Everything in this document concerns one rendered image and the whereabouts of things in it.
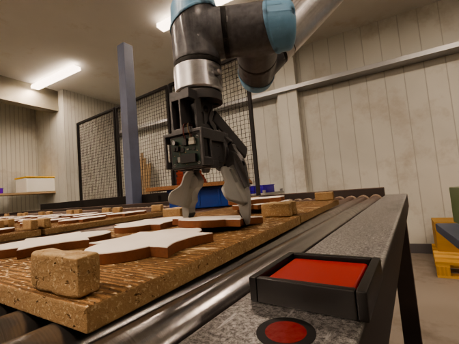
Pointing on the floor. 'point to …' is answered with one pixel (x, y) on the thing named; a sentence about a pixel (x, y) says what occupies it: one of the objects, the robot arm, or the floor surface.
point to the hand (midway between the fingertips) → (217, 220)
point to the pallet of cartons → (444, 252)
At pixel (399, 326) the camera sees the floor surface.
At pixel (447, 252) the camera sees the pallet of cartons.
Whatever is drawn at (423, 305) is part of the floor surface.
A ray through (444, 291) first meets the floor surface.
